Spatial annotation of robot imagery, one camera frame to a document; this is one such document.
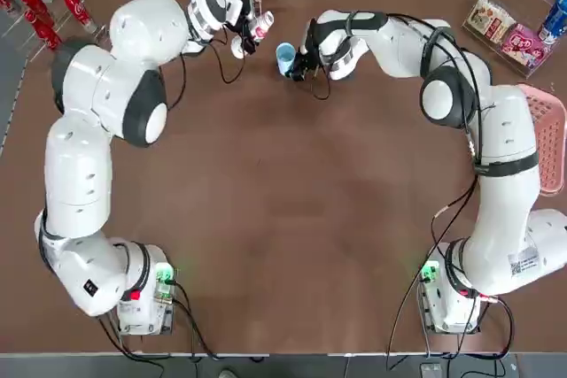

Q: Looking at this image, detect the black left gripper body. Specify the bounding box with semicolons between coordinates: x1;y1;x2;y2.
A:
237;0;264;35

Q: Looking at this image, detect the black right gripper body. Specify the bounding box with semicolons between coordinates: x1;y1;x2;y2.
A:
304;35;334;73

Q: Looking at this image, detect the blue snack can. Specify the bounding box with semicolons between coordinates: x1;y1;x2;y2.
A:
537;0;567;46

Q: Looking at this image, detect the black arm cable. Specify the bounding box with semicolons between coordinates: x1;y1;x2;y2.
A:
308;12;517;370
166;32;250;112

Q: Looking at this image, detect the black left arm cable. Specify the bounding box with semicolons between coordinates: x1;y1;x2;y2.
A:
166;32;250;112

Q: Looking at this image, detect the black left base cable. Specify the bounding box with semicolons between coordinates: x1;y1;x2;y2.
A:
169;279;221;360

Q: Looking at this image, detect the blue ceramic cup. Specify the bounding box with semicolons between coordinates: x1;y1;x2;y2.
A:
275;42;297;79

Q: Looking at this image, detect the purple snack packet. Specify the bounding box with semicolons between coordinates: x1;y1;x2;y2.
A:
502;23;554;71

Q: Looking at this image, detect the pink plastic basket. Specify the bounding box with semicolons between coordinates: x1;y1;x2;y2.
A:
517;82;567;198

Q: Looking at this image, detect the beige snack packet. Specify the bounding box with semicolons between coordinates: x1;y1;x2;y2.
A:
469;0;518;41

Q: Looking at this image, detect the clear acrylic bottle shelf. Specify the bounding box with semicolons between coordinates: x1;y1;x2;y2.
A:
0;0;108;60

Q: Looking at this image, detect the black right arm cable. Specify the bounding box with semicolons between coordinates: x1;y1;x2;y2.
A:
308;12;517;370

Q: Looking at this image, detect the right base cable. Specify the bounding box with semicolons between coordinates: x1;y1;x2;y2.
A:
482;296;517;360

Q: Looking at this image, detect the white juice bottle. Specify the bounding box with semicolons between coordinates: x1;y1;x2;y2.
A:
230;10;276;59

